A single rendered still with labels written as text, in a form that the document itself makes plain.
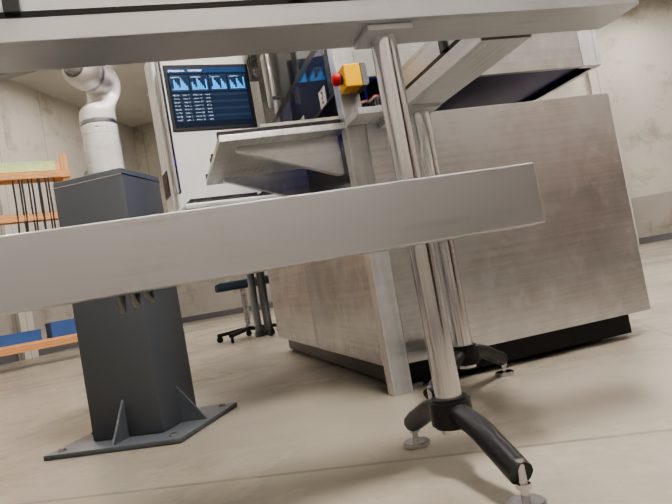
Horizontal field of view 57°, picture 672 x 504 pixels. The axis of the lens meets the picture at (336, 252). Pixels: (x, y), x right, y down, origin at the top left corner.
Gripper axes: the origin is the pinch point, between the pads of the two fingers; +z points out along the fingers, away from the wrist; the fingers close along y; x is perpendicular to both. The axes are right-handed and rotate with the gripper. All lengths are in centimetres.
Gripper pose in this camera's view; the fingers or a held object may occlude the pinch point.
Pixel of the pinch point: (253, 74)
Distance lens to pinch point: 212.6
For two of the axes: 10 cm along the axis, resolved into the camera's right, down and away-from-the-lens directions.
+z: 1.6, 9.9, -0.4
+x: -9.5, 1.5, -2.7
